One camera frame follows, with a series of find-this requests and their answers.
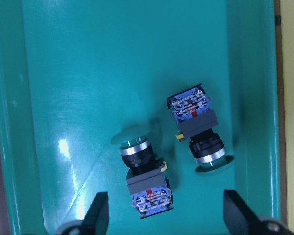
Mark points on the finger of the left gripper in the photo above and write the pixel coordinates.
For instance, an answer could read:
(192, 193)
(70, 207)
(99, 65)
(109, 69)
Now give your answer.
(240, 219)
(95, 222)

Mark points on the green push button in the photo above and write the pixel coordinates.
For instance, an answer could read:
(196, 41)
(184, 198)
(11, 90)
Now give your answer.
(146, 181)
(195, 120)

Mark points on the green plastic tray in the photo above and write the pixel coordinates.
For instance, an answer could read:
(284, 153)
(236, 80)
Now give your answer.
(73, 73)

